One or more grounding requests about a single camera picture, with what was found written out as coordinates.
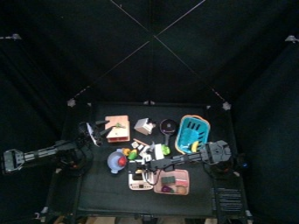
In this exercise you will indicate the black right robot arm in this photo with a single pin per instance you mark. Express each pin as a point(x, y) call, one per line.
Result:
point(194, 157)

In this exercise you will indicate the green toy pepper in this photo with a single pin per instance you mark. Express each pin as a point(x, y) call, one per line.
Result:
point(132, 155)

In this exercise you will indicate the black toy frying pan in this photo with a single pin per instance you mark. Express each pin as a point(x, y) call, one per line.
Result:
point(168, 127)

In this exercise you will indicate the dark green toy block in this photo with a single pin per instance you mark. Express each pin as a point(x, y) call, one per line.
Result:
point(168, 180)

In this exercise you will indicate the thin wooden stick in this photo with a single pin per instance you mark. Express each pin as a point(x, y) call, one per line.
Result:
point(140, 142)

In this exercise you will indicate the yellow orange toy food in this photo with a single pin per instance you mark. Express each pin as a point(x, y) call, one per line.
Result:
point(126, 151)

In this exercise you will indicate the pink plastic tray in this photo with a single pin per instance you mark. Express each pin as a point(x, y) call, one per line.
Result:
point(183, 175)

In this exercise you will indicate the white toy cleaver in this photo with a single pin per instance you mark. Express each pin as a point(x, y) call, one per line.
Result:
point(159, 151)

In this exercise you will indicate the printed label sticker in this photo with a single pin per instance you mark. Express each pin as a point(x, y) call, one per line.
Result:
point(230, 201)

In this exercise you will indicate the wooden toy kitchen box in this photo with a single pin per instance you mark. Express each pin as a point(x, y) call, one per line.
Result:
point(118, 129)

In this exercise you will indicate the orange round toy food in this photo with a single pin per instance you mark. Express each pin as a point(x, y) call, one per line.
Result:
point(180, 190)

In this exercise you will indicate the white toy induction stove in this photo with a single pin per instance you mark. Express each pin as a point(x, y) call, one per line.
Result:
point(138, 183)

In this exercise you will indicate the teal basket with orange rim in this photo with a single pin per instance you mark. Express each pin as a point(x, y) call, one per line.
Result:
point(188, 132)

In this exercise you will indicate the light green toy lime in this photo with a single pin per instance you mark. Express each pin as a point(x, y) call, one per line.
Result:
point(166, 150)

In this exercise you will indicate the blue toy colander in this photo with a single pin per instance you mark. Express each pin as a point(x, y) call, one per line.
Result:
point(114, 162)

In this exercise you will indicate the toy egg sushi piece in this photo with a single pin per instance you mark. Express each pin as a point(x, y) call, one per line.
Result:
point(146, 154)

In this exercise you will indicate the small toy sushi piece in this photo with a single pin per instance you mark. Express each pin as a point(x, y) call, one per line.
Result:
point(135, 144)
point(140, 147)

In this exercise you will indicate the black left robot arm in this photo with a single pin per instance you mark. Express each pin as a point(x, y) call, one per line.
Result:
point(43, 153)

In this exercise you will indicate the small green toy vegetable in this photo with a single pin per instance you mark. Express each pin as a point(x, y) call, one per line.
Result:
point(119, 125)

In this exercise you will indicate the purple toy eggplant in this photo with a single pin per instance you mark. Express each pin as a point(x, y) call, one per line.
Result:
point(166, 189)

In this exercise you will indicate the white wooden knife block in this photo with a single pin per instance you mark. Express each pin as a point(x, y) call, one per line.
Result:
point(144, 126)

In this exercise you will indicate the red white toy sushi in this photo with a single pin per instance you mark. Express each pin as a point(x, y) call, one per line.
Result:
point(180, 182)

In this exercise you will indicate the red toy tomato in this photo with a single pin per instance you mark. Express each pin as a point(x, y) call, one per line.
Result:
point(122, 161)

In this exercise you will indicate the yellow toy banana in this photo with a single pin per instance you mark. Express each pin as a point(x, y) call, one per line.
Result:
point(194, 145)

